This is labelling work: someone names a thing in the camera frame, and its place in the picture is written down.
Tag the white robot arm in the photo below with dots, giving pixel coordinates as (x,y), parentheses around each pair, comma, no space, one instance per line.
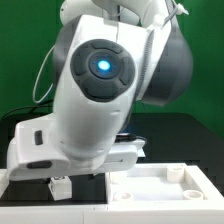
(108,55)

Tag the white U-shaped obstacle fence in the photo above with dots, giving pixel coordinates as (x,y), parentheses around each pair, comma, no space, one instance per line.
(103,214)

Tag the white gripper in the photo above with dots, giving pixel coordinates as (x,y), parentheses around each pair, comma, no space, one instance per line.
(32,154)

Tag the white square tabletop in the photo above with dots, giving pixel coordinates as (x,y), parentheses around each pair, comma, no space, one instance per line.
(162,186)

